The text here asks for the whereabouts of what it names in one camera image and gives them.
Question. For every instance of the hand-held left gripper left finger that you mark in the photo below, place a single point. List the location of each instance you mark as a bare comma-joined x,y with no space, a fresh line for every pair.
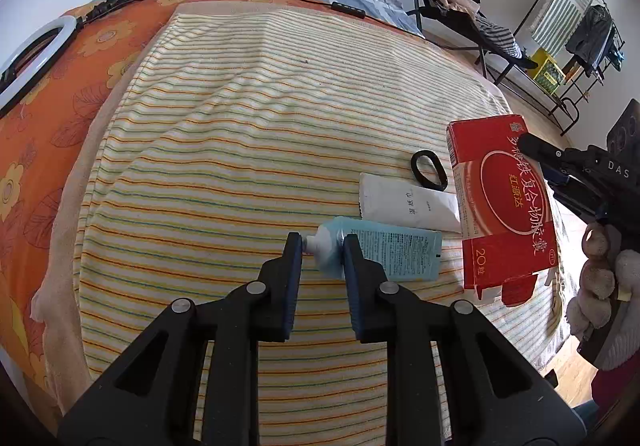
296,286

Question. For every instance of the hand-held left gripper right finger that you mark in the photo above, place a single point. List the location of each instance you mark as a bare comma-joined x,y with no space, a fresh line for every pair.
350,286

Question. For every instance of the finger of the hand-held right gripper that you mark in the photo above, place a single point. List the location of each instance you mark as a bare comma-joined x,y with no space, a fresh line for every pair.
575,196
545,150

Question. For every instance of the light blue tube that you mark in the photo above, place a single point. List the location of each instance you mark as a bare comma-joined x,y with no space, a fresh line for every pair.
400,251

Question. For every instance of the red cardboard box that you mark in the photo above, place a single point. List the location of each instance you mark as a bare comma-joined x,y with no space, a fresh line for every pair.
500,206

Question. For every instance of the person's right hand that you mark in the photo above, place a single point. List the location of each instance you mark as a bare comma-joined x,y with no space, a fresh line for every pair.
597,276

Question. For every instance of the black clothes rack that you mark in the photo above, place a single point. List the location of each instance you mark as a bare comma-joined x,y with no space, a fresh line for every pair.
570,108

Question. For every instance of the yellow crate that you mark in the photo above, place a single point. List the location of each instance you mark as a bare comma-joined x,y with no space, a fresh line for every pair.
547,71

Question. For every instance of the white tube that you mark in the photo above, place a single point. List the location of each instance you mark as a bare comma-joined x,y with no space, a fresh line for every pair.
400,201

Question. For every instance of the blue hanging garment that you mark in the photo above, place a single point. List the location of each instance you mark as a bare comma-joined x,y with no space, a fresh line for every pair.
617,56

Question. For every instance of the striped grey garment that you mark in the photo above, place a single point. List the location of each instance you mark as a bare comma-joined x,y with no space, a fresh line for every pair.
500,38

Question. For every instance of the dark hanging jacket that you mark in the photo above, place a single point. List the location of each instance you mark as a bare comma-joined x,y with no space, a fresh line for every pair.
592,36

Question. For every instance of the green striped hanging towel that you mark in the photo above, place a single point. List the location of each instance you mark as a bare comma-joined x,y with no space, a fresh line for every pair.
565,1

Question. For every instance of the striped yellow towel blanket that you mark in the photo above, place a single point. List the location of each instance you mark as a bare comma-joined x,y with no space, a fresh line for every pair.
225,151

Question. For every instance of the red garment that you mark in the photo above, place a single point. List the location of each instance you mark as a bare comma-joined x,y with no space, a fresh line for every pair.
617,391

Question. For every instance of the beige terry blanket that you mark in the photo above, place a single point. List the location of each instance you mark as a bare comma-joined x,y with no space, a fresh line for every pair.
65,226

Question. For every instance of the orange floral bedsheet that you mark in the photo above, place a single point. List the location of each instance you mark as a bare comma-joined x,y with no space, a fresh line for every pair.
40,126

